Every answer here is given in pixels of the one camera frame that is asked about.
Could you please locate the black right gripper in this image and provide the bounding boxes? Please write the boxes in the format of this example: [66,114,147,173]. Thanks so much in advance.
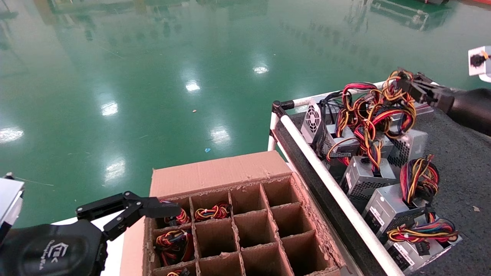
[397,69,491,137]

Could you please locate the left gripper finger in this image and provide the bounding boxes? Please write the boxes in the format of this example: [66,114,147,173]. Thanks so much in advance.
[103,197,183,242]

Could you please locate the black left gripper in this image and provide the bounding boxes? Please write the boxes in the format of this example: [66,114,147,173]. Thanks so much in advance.
[0,192,142,276]

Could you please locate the brown cardboard box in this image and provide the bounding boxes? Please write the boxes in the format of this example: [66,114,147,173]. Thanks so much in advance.
[121,151,359,276]

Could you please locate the small grey power supply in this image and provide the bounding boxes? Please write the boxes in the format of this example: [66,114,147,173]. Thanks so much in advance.
[378,134,395,158]

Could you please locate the cardboard cell divider grid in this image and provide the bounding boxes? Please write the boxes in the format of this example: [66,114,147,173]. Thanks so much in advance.
[152,180,334,276]

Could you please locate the silver power supply white label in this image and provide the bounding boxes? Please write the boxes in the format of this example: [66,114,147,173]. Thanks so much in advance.
[339,155,397,202]

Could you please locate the silver power supply mesh side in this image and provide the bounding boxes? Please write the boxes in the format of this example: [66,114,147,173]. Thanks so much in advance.
[320,125,361,169]

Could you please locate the silver power supply with fan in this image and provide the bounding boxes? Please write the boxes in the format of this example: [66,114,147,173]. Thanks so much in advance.
[300,99,327,144]

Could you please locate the black pipe connector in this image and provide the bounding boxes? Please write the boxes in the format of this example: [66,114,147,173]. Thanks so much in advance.
[273,100,295,117]

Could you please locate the power supply with red wires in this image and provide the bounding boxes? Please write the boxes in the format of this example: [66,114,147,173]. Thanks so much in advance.
[159,199,191,227]

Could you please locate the power supply with dark wires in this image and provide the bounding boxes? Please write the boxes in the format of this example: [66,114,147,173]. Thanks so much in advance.
[155,229,195,266]

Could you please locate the blue red yellow wire harness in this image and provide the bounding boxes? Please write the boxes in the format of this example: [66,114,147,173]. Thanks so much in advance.
[368,103,417,138]

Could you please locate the power supply with tied wires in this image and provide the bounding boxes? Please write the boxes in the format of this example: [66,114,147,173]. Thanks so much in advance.
[194,202,233,222]

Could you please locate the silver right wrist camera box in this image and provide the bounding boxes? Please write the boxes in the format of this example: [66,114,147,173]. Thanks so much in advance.
[468,46,491,83]

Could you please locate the red yellow tangled wire harness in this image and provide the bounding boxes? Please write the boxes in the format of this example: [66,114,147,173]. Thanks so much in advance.
[326,82,384,171]

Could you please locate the black cable bundle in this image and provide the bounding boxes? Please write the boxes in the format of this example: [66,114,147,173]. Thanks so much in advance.
[320,91,346,115]

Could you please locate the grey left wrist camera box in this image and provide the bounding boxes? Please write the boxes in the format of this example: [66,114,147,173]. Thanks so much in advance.
[0,177,25,227]

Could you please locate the power supply with coiled wires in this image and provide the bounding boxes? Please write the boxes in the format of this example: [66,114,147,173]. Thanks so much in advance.
[362,154,440,245]

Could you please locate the power supply with flat wires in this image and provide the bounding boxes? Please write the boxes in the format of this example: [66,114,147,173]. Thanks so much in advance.
[385,218,463,273]

